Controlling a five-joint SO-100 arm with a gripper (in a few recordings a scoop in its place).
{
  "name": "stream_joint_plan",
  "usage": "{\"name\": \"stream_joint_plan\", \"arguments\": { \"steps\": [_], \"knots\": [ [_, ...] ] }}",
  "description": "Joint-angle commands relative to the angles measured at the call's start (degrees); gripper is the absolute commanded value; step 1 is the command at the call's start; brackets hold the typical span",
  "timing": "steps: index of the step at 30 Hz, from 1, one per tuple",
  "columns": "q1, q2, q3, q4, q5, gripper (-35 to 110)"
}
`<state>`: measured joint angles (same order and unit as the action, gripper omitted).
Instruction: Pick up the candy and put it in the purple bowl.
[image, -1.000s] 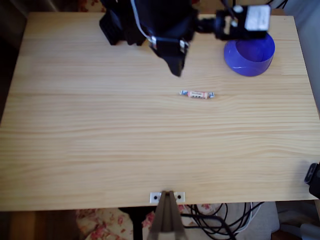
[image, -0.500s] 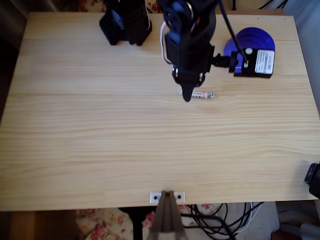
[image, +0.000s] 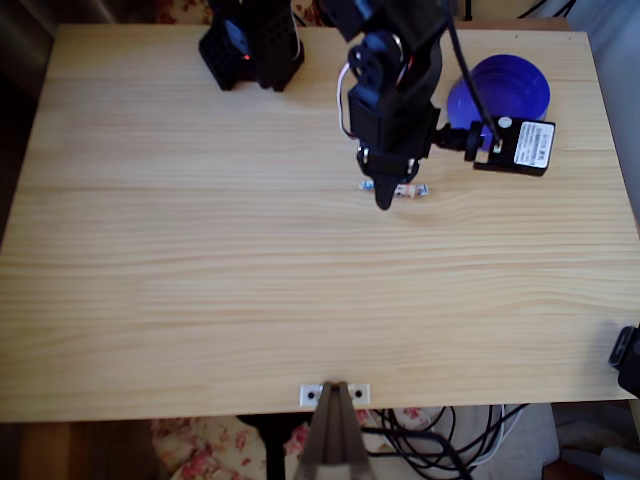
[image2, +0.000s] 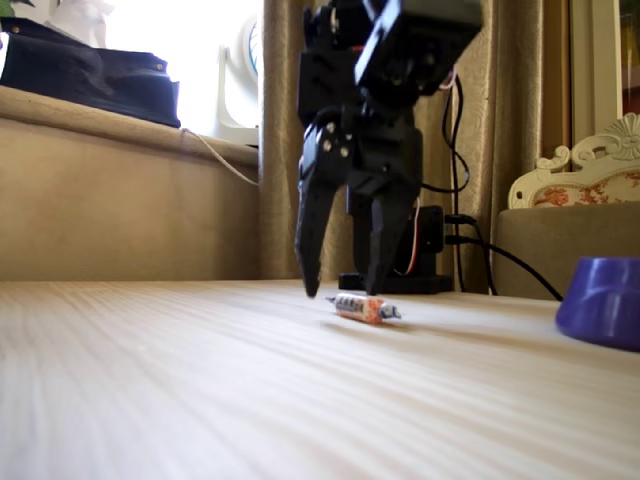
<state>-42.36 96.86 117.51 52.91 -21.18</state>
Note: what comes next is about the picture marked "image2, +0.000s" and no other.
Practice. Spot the grey upholstered sofa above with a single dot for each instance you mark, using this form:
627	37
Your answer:
530	240

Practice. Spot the candy roll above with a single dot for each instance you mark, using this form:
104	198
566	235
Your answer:
360	307

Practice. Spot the white window frame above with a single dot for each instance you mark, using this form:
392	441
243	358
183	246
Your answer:
595	75

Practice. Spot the white fan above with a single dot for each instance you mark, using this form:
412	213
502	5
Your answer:
245	50

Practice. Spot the black bag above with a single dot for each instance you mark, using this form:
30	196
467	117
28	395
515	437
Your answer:
75	75

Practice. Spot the purple bowl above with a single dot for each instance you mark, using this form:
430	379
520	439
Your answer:
600	305

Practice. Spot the white crumpled bag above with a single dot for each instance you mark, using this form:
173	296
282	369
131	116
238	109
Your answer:
80	22

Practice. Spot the beige patterned curtain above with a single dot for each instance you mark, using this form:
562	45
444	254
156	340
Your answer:
500	75

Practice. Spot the white ornate chair back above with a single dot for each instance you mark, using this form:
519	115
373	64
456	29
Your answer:
600	160

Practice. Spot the beige window seat cushion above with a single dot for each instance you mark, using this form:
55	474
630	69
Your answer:
100	210

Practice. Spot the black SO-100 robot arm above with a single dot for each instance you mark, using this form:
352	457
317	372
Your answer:
425	40

